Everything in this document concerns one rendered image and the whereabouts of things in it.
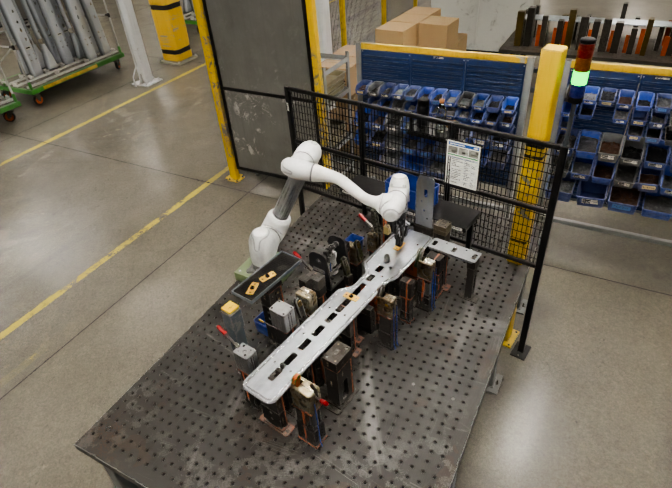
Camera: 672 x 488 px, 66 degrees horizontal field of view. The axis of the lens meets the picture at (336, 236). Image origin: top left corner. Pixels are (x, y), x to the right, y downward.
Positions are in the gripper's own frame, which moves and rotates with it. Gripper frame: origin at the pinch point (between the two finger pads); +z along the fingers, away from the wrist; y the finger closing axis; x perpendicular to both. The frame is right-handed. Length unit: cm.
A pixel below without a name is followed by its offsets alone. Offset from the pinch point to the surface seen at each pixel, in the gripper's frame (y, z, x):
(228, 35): -256, -50, 127
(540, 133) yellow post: 50, -52, 58
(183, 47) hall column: -676, 84, 383
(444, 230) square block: 16.1, 1.8, 23.3
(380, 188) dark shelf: -41, 3, 45
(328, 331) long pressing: 5, 6, -72
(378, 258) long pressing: -5.1, 5.9, -13.6
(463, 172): 11, -19, 54
